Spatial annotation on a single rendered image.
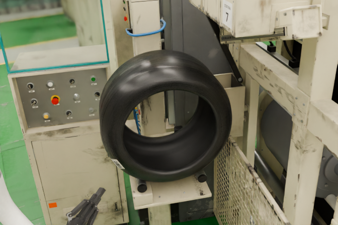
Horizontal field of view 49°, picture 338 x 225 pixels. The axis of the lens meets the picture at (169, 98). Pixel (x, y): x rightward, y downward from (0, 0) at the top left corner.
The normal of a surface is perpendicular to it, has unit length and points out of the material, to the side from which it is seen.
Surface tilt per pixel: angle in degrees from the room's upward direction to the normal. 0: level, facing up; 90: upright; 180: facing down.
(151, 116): 90
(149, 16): 90
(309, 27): 72
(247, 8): 90
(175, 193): 0
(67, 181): 90
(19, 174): 0
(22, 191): 0
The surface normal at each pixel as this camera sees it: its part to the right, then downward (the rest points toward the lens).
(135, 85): -0.25, -0.25
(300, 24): 0.17, 0.12
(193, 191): -0.04, -0.90
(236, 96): 0.19, 0.42
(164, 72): 0.08, -0.37
